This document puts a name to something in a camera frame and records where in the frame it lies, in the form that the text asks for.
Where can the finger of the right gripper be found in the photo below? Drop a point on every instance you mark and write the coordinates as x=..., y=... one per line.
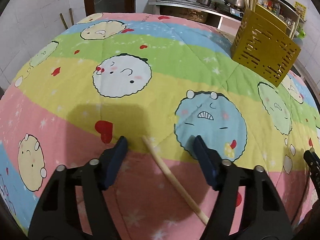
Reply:
x=313, y=162

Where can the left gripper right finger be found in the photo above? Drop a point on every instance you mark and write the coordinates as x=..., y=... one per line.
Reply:
x=263, y=214

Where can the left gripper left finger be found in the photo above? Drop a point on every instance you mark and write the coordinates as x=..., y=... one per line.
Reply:
x=56, y=215

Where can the green plastic utensil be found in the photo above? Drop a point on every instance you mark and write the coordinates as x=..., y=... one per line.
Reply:
x=300, y=33

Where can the yellow perforated utensil holder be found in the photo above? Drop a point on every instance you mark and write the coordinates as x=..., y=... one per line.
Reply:
x=262, y=45

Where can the colourful cartoon quilt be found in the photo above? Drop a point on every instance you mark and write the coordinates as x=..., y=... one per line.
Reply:
x=164, y=78

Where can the gas stove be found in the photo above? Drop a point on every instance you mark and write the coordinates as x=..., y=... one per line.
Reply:
x=229, y=10

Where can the steel sink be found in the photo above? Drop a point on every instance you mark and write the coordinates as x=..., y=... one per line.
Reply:
x=191, y=11

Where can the yellow wall poster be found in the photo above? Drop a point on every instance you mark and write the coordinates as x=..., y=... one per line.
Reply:
x=301, y=10

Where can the corner wall shelf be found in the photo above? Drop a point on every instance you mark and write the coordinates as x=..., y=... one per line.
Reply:
x=285, y=15

